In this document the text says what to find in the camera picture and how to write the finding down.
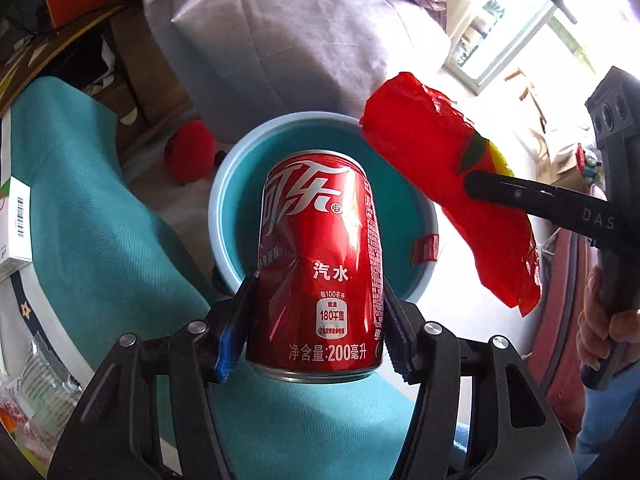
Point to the person's blue jeans leg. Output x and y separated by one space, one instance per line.
610 420

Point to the teal star-striped blanket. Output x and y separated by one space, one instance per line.
100 240

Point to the light blue bowl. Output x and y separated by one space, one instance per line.
240 185

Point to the brown cardboard box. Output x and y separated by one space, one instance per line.
150 70

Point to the red snack wrapper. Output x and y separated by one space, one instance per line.
425 125

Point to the grey cloth cover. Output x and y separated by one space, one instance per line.
280 45

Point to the red plush toy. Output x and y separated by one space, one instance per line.
190 152

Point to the person's right hand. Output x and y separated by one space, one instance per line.
597 340

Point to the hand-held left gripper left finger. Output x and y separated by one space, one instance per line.
229 347

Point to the pink seat cushion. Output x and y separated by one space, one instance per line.
562 350

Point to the white window frame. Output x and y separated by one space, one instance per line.
520 40

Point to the clear plastic snack packet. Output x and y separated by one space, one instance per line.
35 400

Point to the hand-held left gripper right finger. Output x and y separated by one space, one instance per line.
400 347

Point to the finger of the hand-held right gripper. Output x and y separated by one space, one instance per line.
525 197

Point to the white green medicine box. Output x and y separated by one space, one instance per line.
12 230

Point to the red soda can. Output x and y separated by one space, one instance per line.
315 240

